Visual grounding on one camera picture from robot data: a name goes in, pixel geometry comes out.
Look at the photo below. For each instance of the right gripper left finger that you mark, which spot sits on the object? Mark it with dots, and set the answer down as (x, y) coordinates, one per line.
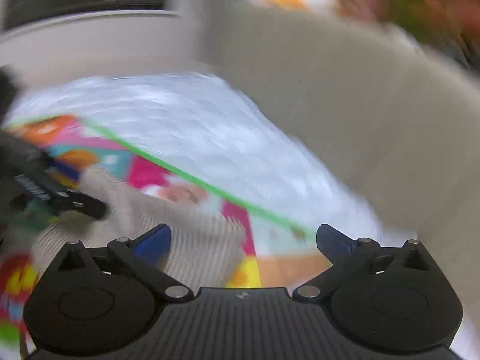
(99, 301)

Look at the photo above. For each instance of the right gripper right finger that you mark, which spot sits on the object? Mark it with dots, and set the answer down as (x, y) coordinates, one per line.
(390, 299)

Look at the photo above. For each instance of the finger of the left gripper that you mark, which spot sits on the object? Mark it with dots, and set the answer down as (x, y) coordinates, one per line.
(71, 200)
(62, 172)

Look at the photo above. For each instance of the beige striped shirt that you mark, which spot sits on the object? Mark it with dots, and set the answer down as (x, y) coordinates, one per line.
(206, 248)

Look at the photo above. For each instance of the colourful cartoon play mat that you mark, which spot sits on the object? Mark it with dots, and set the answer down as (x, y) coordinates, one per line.
(187, 202)

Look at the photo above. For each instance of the white quilted mattress cover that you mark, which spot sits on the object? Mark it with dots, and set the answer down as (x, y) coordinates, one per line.
(209, 133)

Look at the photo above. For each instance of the beige padded headboard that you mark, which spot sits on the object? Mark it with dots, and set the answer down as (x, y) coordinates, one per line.
(397, 125)

